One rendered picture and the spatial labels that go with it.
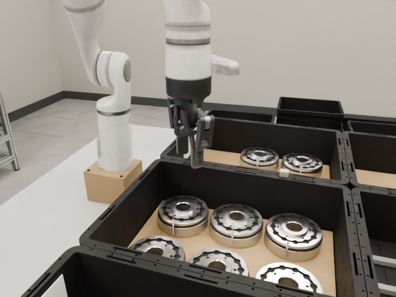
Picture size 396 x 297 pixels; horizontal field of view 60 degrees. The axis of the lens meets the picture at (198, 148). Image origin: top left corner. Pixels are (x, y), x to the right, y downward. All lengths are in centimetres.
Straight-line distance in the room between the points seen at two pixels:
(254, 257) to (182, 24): 41
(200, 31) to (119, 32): 371
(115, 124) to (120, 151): 8
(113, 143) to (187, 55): 50
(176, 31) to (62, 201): 71
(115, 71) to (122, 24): 330
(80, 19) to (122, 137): 33
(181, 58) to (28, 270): 59
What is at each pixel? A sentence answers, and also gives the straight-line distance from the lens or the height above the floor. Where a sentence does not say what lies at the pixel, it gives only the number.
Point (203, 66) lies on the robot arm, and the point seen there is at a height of 116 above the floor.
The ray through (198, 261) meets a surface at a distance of 60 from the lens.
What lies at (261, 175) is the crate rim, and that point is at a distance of 70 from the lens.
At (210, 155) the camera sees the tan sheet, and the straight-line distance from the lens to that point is 100.
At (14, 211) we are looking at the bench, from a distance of 111.
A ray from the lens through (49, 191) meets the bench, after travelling 117.
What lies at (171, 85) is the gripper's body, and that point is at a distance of 55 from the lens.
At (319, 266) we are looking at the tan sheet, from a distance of 66.
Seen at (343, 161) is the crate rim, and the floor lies 93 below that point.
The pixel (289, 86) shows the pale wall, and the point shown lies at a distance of 382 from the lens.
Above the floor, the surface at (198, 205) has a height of 86.
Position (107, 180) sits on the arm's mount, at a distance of 100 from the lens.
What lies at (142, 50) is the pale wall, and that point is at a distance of 413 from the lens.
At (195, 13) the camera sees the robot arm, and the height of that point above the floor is 124.
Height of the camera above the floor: 126
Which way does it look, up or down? 25 degrees down
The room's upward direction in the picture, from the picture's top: straight up
